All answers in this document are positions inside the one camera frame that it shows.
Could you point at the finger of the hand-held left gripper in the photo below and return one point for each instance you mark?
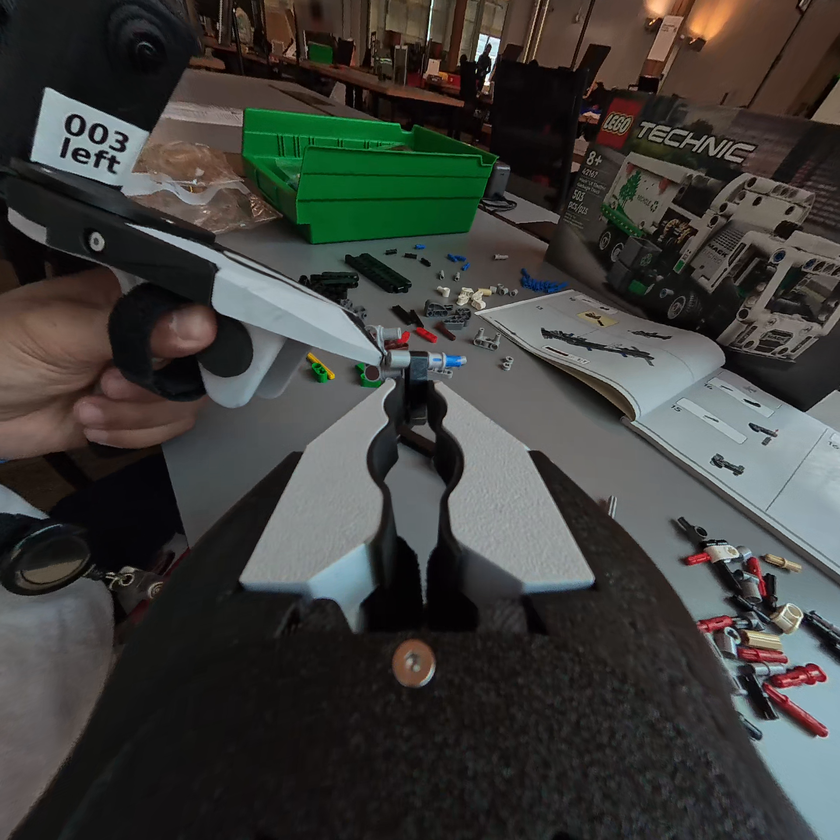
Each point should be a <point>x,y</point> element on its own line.
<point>289,315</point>

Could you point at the green storage bin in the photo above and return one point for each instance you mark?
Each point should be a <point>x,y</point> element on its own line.
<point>367,184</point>

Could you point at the long black lego beam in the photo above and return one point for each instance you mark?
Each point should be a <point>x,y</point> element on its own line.
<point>377,272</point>

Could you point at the pile of small lego pins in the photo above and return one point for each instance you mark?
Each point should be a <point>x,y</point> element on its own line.
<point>754,630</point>

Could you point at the person's left hand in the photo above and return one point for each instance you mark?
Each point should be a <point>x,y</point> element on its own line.
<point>52,354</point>

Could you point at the black chair back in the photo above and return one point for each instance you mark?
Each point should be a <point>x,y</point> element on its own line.
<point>538,124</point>

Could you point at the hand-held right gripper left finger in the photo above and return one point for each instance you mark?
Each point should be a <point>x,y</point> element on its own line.
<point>315,518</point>

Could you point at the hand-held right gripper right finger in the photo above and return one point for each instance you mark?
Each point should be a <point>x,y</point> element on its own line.
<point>512,518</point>

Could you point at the lego instruction booklet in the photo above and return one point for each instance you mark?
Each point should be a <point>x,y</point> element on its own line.
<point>656,394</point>

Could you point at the lego set box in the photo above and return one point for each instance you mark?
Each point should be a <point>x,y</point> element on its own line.
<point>722,216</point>

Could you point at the dark red lego piece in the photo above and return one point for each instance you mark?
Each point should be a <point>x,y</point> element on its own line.
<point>446,333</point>

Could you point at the clear plastic bag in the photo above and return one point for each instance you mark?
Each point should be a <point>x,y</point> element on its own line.
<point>197,184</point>

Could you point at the black badge reel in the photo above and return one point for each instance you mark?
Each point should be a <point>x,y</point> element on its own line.
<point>43,561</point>

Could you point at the dark grey curved lego beam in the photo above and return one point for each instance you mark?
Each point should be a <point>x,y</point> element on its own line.
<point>449,315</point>

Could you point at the cluster of blue lego pins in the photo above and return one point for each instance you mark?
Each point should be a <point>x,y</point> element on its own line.
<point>543,281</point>

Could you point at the light grey lego connector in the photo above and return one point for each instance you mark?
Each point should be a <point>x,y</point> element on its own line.
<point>487,338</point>

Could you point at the dark trousers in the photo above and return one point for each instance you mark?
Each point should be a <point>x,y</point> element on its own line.
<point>124,499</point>

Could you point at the black lego piece blue pin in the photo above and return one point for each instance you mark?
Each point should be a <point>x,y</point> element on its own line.
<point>418,387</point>

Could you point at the small grey box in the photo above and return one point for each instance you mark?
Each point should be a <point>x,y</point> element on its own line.
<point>497,180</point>

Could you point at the yellow lego beam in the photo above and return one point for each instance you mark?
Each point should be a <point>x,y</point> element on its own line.
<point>320,365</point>

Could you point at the metal key clip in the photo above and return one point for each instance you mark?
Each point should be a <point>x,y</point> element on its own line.
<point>131,584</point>

